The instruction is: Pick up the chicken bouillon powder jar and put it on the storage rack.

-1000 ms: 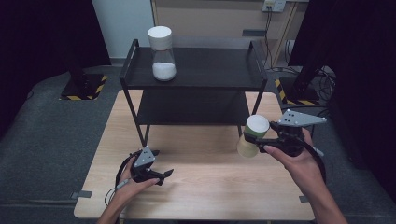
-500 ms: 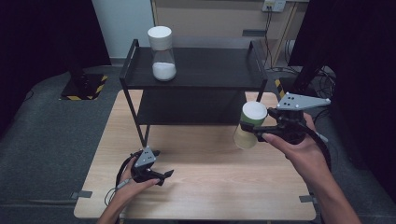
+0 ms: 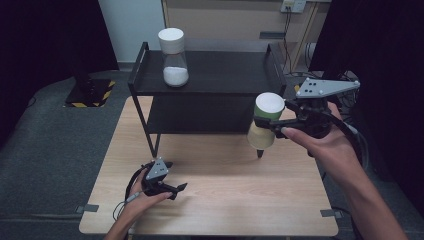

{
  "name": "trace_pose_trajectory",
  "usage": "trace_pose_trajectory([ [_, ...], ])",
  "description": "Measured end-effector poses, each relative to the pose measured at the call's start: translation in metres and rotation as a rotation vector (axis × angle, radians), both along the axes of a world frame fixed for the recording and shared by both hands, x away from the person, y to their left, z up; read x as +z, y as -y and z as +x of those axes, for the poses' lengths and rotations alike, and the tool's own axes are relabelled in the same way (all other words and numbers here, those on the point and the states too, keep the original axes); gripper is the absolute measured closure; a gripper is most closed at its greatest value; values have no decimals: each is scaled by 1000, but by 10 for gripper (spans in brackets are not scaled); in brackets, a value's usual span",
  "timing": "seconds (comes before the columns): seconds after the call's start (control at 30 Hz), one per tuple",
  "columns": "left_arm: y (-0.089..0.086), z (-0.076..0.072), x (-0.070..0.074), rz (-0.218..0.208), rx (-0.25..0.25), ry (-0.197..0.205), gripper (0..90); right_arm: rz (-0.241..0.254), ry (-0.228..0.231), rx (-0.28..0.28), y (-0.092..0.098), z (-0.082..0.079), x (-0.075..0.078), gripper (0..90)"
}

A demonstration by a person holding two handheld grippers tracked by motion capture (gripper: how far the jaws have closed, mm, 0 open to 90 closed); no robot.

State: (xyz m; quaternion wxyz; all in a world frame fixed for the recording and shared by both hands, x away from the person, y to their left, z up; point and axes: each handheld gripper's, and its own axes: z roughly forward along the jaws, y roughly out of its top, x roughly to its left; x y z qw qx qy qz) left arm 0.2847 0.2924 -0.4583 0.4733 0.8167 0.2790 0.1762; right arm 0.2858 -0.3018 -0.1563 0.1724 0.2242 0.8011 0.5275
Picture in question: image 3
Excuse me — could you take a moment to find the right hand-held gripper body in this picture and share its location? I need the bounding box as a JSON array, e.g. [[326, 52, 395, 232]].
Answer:
[[282, 77, 361, 140]]

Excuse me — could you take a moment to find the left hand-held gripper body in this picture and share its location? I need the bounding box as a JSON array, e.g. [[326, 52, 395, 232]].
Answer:
[[141, 157, 175, 198]]

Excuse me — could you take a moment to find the glass jar of yellow grains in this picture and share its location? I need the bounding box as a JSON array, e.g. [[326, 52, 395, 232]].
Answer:
[[246, 92, 286, 151]]

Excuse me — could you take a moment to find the black metal shelf rack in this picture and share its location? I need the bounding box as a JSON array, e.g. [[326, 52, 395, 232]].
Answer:
[[127, 41, 288, 160]]

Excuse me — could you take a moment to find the person's left hand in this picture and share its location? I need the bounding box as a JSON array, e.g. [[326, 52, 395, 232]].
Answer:
[[124, 170, 174, 223]]

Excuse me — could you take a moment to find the person's right hand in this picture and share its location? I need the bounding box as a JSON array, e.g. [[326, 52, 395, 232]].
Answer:
[[281, 101, 365, 178]]

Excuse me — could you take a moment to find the dark curtain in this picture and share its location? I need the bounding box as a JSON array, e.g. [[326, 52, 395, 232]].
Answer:
[[309, 0, 424, 214], [0, 0, 120, 148]]

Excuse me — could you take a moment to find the grey tape strip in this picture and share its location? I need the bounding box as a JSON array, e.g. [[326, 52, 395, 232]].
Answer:
[[319, 208, 344, 220], [75, 203, 100, 214]]

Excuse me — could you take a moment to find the white-lidded jar of white grains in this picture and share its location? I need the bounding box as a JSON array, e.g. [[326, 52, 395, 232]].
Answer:
[[157, 27, 190, 88]]

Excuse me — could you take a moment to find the beige wooden cabinet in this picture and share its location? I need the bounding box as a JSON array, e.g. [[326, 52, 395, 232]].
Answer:
[[161, 0, 332, 44]]

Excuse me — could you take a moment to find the black stand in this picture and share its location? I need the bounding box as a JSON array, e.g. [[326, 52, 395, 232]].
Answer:
[[73, 58, 98, 99]]

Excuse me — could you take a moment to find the left hand-held gripper cable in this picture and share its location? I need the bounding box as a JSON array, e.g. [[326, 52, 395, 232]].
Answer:
[[112, 165, 148, 222]]

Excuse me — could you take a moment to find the hand-held gripper cable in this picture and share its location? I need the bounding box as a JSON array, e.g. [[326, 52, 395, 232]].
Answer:
[[112, 165, 148, 222], [329, 111, 370, 169]]

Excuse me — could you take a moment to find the right hand-held gripper cable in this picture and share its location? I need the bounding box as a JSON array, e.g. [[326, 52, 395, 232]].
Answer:
[[329, 111, 370, 169]]

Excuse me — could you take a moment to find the black socket cable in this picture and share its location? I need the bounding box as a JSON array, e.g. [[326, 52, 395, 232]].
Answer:
[[282, 11, 294, 74]]

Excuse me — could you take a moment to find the grey wall plate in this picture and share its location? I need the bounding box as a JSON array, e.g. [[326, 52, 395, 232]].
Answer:
[[258, 31, 286, 41]]

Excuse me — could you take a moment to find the white wall socket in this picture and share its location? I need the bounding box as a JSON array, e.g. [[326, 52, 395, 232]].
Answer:
[[280, 0, 307, 15]]

